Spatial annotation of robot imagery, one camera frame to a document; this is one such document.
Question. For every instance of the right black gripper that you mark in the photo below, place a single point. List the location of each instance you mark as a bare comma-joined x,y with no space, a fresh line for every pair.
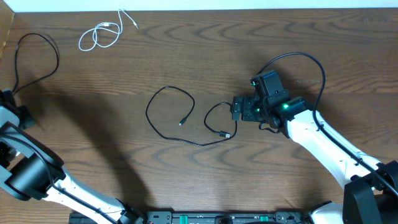
247,102

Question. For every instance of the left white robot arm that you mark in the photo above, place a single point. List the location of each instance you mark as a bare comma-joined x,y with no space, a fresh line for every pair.
31,170

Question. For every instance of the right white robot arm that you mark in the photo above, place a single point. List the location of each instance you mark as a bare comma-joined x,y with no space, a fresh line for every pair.
369,186

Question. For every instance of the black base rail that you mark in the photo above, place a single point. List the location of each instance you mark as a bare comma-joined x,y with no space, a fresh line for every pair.
288,217

